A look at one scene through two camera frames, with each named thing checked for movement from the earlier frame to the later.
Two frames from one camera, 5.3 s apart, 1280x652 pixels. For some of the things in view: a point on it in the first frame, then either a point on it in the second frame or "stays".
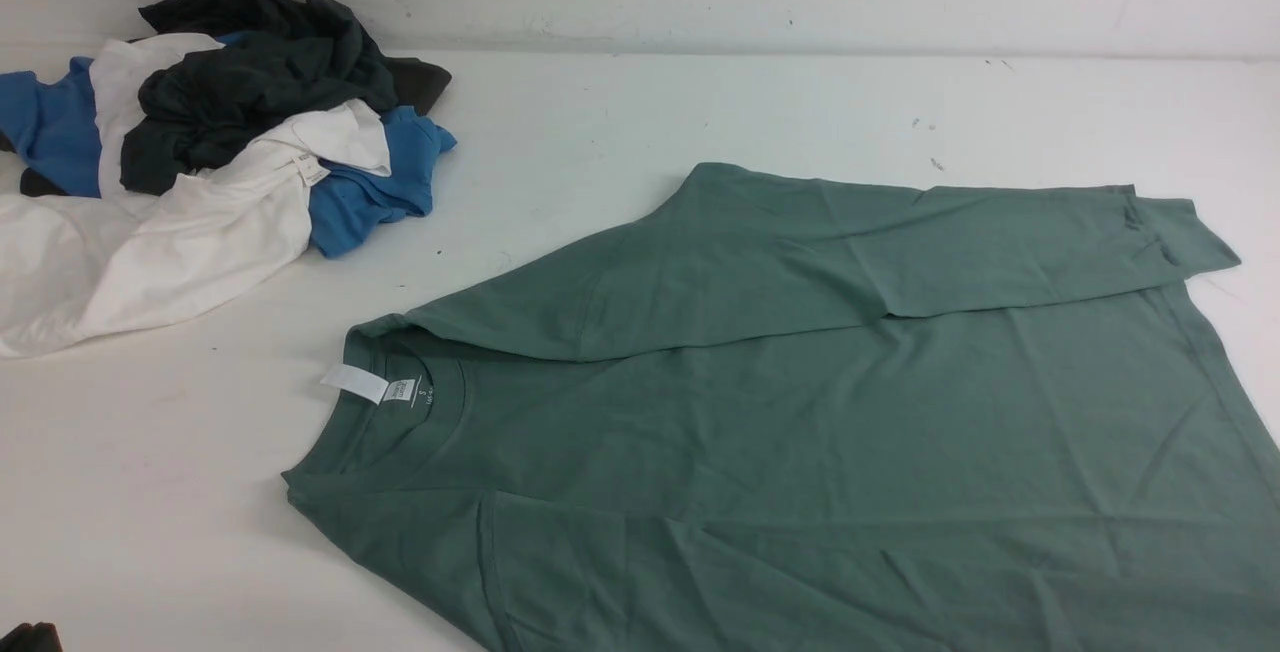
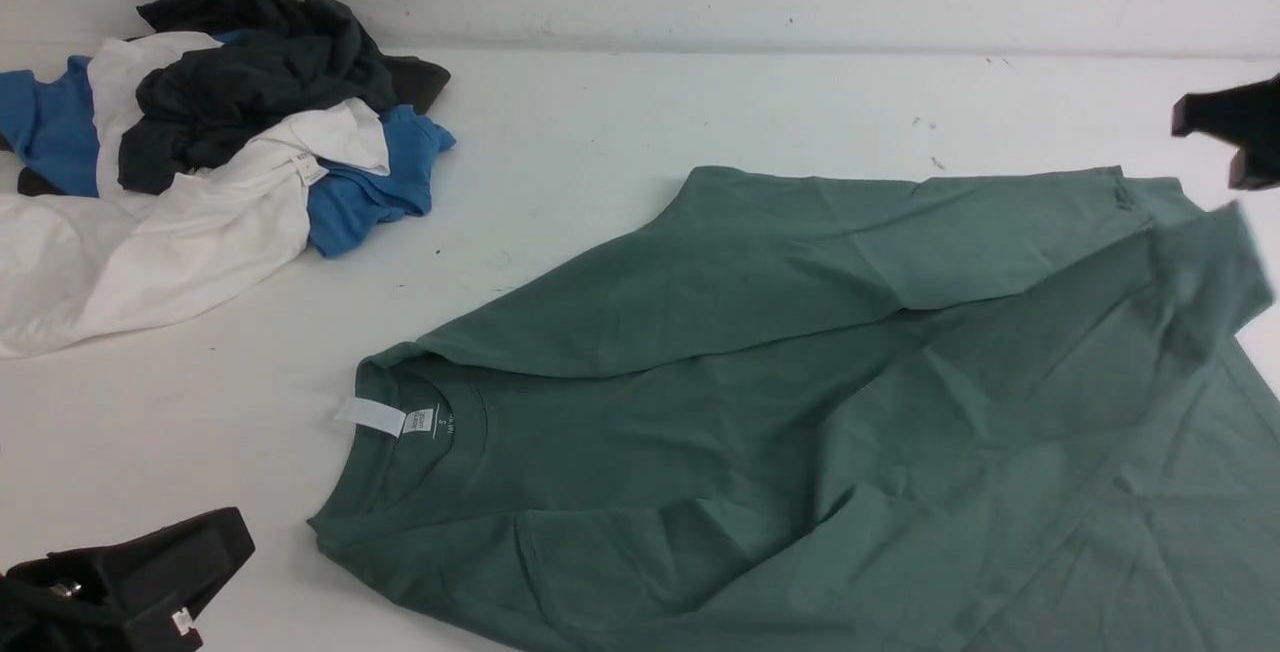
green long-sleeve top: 779,413 stays
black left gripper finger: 42,637 to 186,565
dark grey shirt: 284,56 stays
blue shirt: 46,120 stays
